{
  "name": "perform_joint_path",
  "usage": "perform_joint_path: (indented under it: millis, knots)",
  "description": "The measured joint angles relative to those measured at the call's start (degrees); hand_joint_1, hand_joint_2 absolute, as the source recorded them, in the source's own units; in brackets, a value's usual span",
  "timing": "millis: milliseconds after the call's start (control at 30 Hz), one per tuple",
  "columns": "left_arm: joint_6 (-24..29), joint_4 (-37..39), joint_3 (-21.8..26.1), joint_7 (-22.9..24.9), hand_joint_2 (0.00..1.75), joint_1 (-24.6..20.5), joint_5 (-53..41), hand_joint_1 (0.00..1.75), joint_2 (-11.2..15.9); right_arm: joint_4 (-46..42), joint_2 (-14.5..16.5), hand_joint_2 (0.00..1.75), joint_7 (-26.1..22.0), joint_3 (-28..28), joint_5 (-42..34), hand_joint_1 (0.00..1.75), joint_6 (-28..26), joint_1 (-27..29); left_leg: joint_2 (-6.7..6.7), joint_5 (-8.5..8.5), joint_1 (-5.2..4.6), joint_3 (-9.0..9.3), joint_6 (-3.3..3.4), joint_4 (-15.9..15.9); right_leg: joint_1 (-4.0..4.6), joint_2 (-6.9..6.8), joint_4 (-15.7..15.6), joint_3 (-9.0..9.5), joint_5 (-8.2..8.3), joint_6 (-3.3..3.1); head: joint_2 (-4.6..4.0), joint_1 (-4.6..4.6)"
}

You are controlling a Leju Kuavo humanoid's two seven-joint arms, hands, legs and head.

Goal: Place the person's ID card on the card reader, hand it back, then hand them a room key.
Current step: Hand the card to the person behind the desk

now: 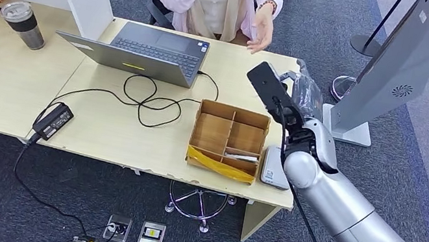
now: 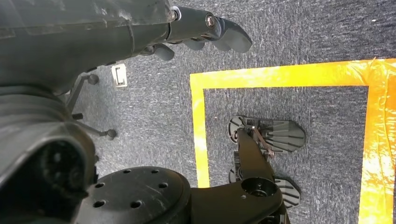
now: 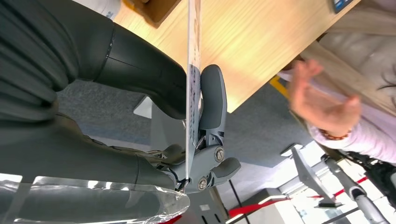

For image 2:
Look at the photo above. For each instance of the black robot left leg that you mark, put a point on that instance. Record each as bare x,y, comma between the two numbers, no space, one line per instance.
253,160

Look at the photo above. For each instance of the steel floor socket yellow label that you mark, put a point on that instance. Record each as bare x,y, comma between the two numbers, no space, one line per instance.
119,75

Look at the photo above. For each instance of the yellow floor tape square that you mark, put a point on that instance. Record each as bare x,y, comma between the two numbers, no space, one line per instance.
278,75

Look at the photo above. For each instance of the black robot left foot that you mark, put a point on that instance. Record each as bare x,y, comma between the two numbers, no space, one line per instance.
284,136

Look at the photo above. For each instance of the black robot hip joint disc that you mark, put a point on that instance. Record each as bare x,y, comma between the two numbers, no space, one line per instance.
133,198

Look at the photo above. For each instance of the chrome stool base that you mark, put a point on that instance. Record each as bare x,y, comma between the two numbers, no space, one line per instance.
74,92

